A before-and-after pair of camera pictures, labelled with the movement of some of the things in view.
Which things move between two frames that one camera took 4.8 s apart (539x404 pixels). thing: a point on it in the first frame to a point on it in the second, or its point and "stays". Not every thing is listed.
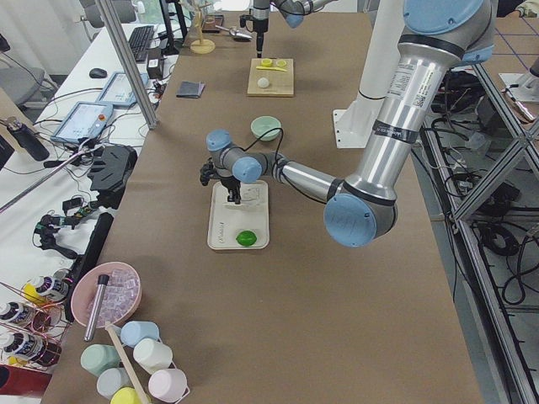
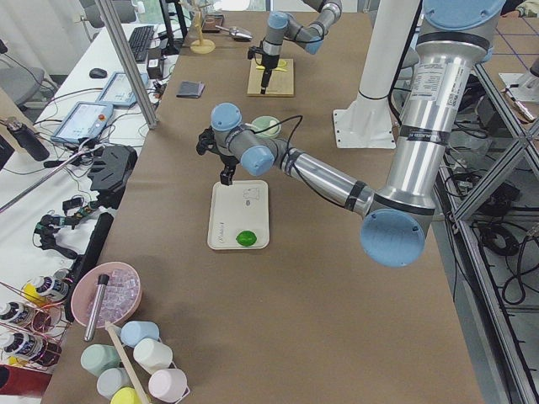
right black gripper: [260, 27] to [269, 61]
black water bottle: [27, 139] stays
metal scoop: [236, 32] stays
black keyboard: [139, 42] stays
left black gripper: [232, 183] to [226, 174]
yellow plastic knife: [264, 67] stays
